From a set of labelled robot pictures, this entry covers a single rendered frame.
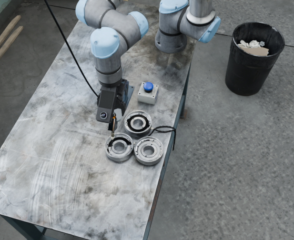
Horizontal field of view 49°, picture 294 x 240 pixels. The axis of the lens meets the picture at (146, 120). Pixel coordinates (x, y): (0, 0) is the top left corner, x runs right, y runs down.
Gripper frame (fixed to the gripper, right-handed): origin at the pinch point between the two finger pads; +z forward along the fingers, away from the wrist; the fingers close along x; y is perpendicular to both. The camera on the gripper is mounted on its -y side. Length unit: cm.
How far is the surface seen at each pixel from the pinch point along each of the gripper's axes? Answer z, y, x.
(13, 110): 93, 50, 100
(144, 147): 10.5, -2.3, -11.5
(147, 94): 8.6, 20.8, -6.6
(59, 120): 13.0, 2.8, 24.4
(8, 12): 88, 145, 153
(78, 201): 13.0, -26.3, 5.2
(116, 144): 11.2, -2.8, -1.1
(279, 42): 55, 121, -70
